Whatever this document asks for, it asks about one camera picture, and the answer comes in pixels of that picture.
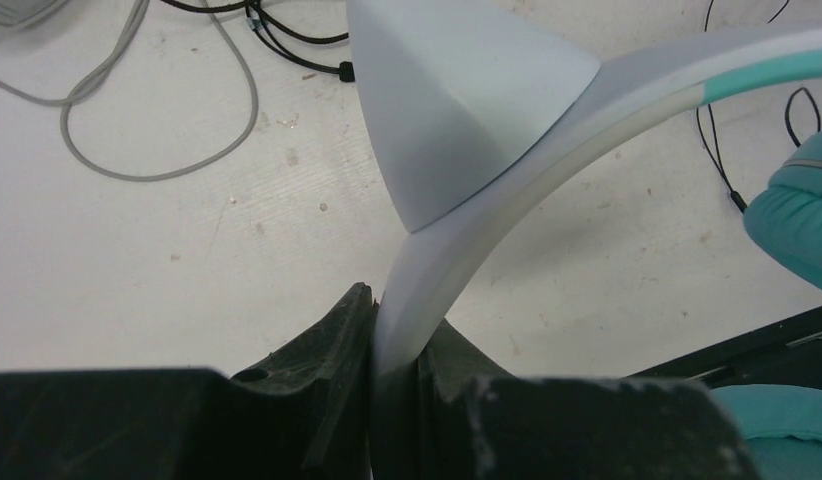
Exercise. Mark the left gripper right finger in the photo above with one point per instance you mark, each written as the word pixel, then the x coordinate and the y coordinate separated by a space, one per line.
pixel 477 421

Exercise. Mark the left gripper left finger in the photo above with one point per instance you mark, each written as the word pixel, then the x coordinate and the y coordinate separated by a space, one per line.
pixel 299 413

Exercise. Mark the teal cat-ear headphones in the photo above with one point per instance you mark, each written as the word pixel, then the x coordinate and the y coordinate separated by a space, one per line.
pixel 476 115

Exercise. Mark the grey white headphones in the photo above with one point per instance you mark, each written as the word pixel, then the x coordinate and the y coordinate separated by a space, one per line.
pixel 135 91

